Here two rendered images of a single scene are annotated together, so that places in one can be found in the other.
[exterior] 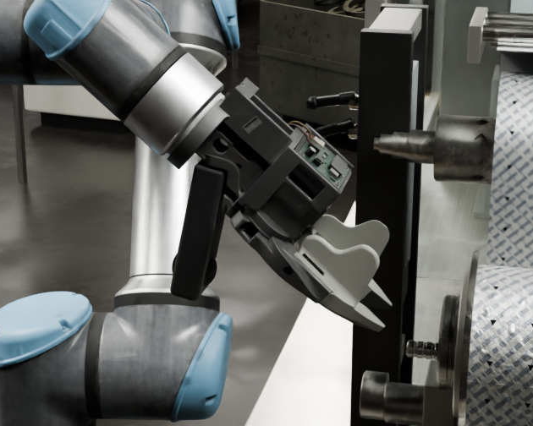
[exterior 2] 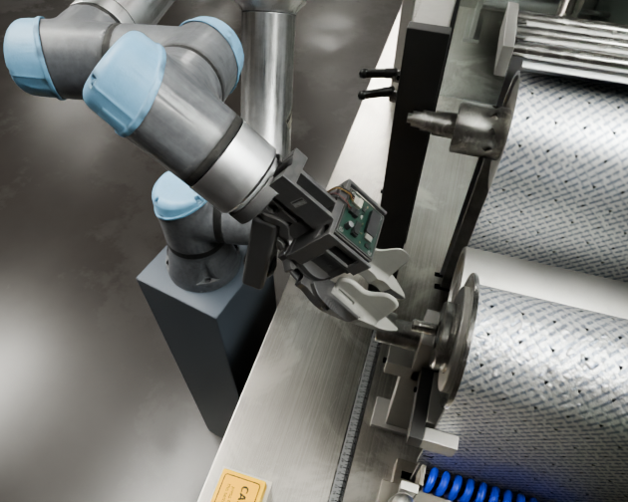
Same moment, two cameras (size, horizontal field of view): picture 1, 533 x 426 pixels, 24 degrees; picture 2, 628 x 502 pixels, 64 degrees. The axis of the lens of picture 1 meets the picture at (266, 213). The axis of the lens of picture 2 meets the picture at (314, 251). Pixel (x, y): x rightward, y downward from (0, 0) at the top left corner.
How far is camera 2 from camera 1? 0.61 m
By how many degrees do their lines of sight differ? 32
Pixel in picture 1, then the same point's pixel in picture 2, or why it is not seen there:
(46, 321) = (186, 196)
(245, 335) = (333, 58)
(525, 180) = (521, 181)
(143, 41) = (194, 129)
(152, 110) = (208, 190)
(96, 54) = (151, 142)
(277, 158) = (319, 230)
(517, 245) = (502, 216)
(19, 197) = not seen: outside the picture
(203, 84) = (254, 165)
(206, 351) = not seen: hidden behind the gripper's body
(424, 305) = not seen: hidden behind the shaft
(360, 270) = (383, 307)
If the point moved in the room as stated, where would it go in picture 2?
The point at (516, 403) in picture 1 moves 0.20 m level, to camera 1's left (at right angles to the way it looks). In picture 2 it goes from (486, 409) to (288, 395)
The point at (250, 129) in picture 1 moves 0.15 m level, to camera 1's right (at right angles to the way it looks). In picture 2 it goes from (296, 205) to (472, 214)
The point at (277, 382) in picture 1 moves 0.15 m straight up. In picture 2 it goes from (337, 178) to (339, 127)
